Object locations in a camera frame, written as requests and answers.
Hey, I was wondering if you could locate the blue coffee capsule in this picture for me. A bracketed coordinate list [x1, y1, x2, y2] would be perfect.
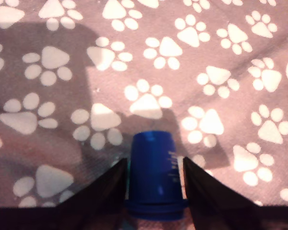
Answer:
[123, 130, 189, 221]

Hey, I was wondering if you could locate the grey paw-print cloth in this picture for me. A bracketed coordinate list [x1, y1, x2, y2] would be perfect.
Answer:
[0, 0, 288, 230]

